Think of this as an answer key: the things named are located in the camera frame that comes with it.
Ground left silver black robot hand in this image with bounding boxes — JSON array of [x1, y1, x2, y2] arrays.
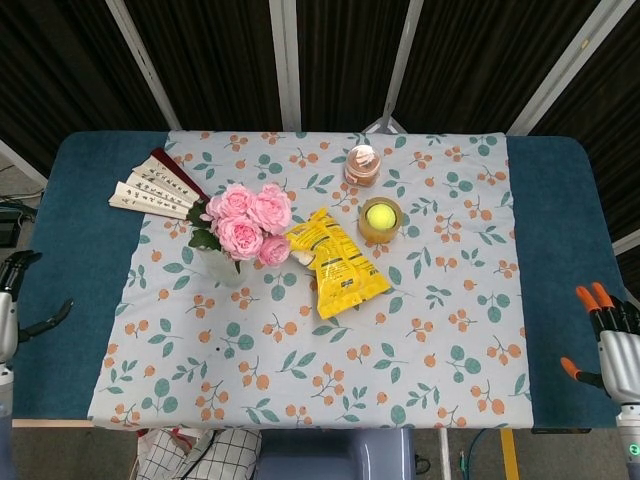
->
[[0, 249, 76, 367]]

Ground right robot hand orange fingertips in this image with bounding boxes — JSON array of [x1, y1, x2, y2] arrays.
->
[[560, 282, 640, 410]]

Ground pink rose bouquet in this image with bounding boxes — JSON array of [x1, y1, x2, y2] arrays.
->
[[187, 182, 294, 276]]

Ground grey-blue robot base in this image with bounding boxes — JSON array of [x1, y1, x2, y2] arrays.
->
[[255, 428, 416, 480]]

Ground clear textured glass vase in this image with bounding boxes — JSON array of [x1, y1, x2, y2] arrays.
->
[[197, 243, 248, 288]]

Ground black equipment box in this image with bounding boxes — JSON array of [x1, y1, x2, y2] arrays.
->
[[0, 207, 25, 247]]

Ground teal table cover cloth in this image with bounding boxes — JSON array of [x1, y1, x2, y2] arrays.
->
[[0, 130, 634, 432]]

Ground folding paper fan with calligraphy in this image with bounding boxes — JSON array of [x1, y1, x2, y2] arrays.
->
[[108, 147, 215, 222]]

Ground white grid pattern bag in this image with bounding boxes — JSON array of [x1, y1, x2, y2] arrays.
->
[[135, 427, 264, 480]]

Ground floral fruit print tablecloth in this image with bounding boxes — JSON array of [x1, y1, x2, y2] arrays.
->
[[87, 130, 534, 430]]

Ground tennis ball in cup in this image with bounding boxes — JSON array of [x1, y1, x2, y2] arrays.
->
[[357, 196, 406, 247]]

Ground yellow-green tennis ball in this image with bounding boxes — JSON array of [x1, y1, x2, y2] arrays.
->
[[365, 204, 397, 230]]

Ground yellow snack bag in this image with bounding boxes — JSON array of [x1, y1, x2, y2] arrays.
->
[[283, 207, 393, 321]]

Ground clear jar of rubber bands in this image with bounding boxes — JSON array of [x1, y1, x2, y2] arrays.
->
[[342, 145, 382, 188]]

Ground dark pleated curtain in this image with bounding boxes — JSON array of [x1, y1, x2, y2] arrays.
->
[[0, 0, 640, 251]]

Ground white frame post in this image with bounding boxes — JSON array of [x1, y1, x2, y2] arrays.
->
[[268, 0, 303, 132], [0, 138, 47, 187], [612, 230, 640, 257], [504, 0, 619, 137], [362, 0, 426, 134], [103, 0, 182, 132]]

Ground blue floor cable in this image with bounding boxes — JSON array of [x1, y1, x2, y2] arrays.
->
[[467, 429, 497, 480]]

